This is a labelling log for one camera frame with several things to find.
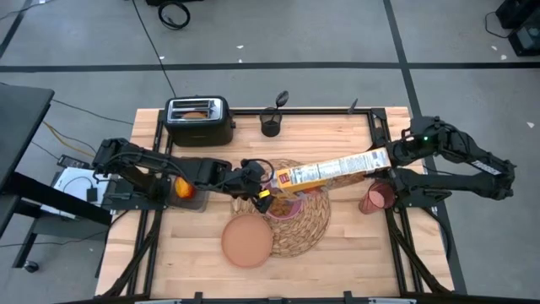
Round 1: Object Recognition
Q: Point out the black desk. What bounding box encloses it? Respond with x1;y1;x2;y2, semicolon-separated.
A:
0;82;113;271

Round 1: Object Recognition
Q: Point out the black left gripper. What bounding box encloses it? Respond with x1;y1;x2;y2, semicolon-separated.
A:
229;157;278;214

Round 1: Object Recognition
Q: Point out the black aluminium table frame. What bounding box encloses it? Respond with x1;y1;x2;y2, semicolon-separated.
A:
99;107;456;304

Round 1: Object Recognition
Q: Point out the red translucent plastic cup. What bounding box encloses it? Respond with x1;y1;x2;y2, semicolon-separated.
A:
358;180;397;215

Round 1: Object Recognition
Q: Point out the black two-slot toaster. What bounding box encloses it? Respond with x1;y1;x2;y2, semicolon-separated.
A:
163;95;236;148

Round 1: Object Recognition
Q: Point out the pink ribbed bowl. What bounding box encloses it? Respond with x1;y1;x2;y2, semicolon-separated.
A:
264;189;305;221

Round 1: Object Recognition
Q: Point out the round woven straw placemat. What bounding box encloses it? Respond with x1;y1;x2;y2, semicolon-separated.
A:
229;158;332;259

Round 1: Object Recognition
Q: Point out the red yellow apple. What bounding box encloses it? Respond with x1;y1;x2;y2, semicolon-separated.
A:
174;176;197;200

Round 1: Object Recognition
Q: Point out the black equipment case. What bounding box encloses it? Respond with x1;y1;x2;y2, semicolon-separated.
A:
495;0;540;58

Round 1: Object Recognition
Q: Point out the black power adapter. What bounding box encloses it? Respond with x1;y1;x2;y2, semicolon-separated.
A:
57;154;92;170

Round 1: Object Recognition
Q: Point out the yellow floor cable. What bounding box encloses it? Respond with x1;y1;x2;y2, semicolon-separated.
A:
41;121;127;162

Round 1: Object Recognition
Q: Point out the long black floor cable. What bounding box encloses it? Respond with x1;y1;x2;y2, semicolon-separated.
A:
130;0;177;99

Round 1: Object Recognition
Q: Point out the grey translucent plastic container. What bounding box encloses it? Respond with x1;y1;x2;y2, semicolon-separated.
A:
168;185;210;214

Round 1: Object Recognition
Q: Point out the white paper box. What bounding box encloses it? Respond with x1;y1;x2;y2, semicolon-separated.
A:
40;166;113;220

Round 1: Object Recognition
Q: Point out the brown cereal flakes heap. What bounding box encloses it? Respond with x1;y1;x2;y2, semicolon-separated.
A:
272;192;299;217

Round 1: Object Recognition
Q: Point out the metal spoon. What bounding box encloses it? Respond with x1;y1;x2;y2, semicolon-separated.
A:
269;90;290;123

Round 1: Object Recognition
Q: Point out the yellow raisin bran cereal box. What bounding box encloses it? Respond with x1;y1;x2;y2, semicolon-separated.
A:
272;146;393;195

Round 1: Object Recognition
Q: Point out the terracotta round plate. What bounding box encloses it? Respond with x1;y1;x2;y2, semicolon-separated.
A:
220;213;274;269

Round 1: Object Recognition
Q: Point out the black utensil holder cup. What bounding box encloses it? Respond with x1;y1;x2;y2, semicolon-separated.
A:
259;107;283;138

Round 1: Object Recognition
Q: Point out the coiled black cable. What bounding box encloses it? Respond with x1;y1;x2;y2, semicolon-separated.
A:
157;1;192;31

